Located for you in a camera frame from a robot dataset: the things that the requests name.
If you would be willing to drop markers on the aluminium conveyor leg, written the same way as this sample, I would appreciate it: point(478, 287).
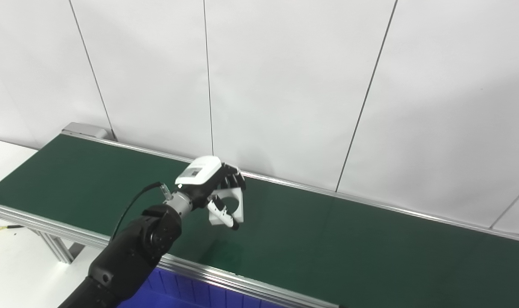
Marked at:
point(58, 248)

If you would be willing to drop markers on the grey conveyor end housing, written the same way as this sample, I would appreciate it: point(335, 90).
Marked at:
point(86, 130)

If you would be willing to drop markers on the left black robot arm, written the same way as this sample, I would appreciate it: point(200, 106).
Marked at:
point(131, 256)

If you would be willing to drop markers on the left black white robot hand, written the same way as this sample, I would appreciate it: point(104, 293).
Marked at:
point(201, 175)

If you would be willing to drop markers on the blue plastic bin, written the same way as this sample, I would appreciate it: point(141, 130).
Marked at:
point(186, 293)

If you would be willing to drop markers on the white square part round hole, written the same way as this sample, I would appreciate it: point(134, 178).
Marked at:
point(238, 209)

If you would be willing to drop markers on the green conveyor belt aluminium frame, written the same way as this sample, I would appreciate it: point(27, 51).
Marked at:
point(349, 244)

